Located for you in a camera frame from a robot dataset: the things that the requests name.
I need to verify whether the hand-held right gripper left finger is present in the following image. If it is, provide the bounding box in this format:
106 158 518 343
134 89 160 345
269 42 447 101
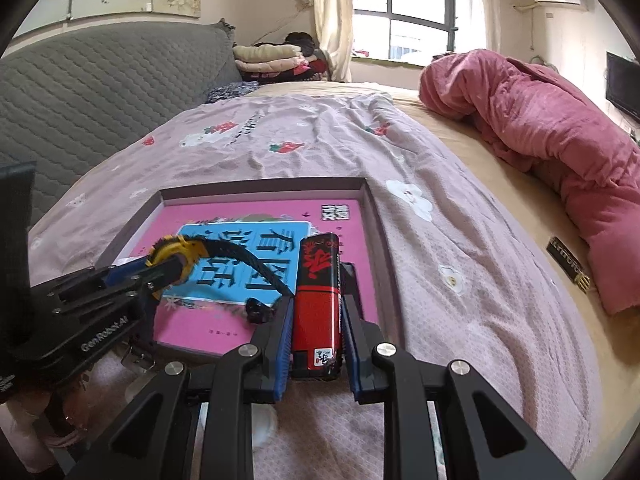
65 296 296 480

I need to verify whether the pink duvet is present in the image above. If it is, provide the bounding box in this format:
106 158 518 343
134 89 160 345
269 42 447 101
419 49 640 316

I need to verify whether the black and gold fabric label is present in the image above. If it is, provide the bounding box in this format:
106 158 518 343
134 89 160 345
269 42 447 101
548 236 591 292

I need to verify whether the black television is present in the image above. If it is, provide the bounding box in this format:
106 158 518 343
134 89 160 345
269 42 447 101
606 51 640 123

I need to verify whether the blue floral cloth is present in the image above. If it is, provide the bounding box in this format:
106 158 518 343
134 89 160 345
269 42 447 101
205 80 261 106

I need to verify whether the shallow dark cardboard box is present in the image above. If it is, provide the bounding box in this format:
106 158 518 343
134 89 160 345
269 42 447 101
92 176 407 371

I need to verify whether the window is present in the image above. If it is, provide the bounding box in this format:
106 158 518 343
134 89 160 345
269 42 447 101
352 0 488 61

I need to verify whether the yellow and black wristwatch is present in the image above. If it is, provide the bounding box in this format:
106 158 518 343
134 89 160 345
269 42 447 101
150 234 296 325

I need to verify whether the grey quilted headboard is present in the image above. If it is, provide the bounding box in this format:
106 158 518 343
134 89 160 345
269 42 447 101
0 20 243 221

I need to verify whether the stack of folded clothes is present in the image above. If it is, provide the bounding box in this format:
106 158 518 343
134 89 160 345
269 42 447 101
232 32 328 82

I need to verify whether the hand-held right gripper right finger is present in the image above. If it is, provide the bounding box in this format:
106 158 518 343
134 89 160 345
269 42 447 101
340 301 576 480

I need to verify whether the pink and blue book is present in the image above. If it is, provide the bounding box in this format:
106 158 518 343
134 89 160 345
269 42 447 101
112 199 381 358

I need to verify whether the person's left forearm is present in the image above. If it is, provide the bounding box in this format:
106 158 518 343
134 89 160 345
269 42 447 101
0 400 53 476

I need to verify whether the strawberry printed bedsheet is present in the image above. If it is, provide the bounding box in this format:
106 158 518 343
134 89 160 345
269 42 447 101
27 82 601 480

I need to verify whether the cream curtain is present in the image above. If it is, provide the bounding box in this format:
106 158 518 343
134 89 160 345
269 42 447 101
292 0 353 83
470 0 502 56

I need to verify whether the white earbuds case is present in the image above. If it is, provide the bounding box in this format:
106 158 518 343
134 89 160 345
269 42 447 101
250 400 279 450

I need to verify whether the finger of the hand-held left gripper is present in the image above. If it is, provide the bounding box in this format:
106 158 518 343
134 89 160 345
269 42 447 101
95 258 156 286
50 255 188 318

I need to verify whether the red and black lighter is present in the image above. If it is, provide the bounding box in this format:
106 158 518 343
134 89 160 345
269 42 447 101
291 232 346 381

